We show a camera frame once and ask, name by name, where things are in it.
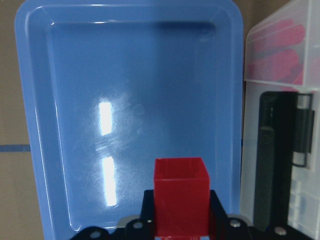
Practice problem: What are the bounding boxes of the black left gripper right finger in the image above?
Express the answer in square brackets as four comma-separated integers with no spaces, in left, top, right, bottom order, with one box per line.
[208,190,228,238]

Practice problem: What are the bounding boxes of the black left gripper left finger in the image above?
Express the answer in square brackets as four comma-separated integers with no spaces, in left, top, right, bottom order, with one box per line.
[140,190,155,224]

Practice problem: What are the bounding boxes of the blue plastic tray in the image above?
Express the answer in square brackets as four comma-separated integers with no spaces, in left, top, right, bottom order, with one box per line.
[15,0,243,240]

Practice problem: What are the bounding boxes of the clear plastic storage box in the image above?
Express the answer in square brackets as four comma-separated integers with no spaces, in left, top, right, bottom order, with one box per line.
[240,0,320,240]

